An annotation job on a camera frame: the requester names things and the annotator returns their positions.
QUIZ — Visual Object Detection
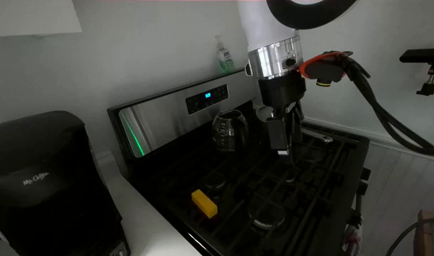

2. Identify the clear soap dispenser bottle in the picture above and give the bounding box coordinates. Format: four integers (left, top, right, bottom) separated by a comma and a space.
213, 33, 236, 76

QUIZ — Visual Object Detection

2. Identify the brown wooden board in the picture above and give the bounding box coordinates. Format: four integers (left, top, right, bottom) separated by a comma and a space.
413, 211, 434, 256

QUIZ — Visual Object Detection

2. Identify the small round stove burner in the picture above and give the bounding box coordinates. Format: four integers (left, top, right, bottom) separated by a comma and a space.
202, 171, 228, 192

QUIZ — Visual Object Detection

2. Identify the large round stove burner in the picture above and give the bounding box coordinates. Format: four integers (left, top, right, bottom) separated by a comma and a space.
246, 198, 287, 232

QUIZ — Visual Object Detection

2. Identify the white wall cabinet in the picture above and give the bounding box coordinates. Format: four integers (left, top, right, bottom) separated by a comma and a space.
0, 0, 84, 39

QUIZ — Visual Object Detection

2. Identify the black stove control display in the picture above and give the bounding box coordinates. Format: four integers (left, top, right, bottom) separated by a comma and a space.
183, 83, 229, 116

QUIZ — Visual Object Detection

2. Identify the yellow rectangular block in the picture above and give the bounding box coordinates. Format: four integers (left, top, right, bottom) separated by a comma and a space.
191, 188, 219, 221

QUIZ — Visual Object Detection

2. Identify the black wrist camera orange mount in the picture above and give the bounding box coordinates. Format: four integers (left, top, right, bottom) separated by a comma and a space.
299, 50, 354, 89

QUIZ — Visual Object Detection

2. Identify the black stainless gas stove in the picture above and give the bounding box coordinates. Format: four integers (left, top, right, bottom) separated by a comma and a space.
107, 69, 373, 256

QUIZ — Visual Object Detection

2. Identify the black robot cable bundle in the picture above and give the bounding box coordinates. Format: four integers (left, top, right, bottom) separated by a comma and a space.
343, 56, 434, 162

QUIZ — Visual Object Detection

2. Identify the glass coffee carafe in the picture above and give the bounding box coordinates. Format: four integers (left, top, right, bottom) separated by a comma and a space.
211, 108, 252, 154

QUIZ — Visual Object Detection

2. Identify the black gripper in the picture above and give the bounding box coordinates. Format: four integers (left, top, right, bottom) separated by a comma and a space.
257, 74, 307, 158

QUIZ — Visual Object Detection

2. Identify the black camera on mount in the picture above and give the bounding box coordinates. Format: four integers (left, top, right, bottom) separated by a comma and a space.
398, 47, 434, 97

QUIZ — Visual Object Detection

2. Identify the grey curved cable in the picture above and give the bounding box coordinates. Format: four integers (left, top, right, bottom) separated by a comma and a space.
384, 217, 434, 256

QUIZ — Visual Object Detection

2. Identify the black coffee maker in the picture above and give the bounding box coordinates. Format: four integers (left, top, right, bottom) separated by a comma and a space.
0, 110, 131, 256

